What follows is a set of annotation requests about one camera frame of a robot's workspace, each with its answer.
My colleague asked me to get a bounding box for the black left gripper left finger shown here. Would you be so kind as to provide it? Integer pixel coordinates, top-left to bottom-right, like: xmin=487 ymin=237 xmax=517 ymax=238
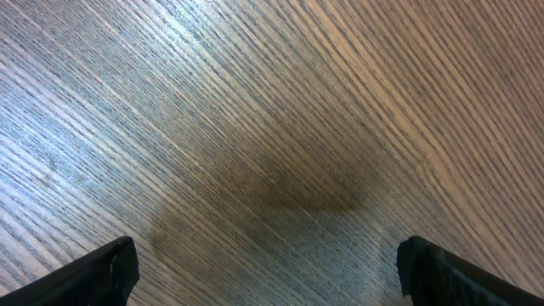
xmin=1 ymin=236 xmax=139 ymax=306

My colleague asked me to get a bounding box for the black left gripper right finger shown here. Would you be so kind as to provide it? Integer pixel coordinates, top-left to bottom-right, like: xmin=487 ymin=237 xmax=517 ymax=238
xmin=396 ymin=235 xmax=543 ymax=306

